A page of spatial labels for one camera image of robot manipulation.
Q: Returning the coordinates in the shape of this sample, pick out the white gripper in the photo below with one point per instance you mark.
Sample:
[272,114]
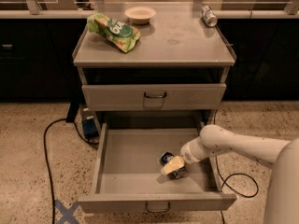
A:
[189,153]

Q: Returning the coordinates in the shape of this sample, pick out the blue pepsi can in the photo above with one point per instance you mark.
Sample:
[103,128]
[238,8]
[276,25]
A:
[172,165]

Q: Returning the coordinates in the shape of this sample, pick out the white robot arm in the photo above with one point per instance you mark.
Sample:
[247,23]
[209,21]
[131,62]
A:
[282,202]

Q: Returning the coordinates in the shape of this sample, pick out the open grey middle drawer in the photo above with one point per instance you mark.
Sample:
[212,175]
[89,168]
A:
[127,175]

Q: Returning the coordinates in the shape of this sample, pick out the grey drawer cabinet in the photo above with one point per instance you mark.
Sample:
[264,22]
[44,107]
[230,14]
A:
[174,48]

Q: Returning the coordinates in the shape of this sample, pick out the silver soda can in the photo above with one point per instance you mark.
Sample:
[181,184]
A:
[209,17]

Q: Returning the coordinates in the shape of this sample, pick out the blue power box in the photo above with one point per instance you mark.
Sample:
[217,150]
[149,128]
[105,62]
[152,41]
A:
[88,124]

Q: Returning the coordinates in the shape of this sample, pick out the blue tape cross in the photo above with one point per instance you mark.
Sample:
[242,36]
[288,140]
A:
[67,213]

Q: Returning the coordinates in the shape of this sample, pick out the green chip bag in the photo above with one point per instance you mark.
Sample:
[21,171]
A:
[120,34]

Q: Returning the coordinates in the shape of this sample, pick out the beige paper bowl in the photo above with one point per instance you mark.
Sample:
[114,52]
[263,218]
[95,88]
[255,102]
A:
[140,15]

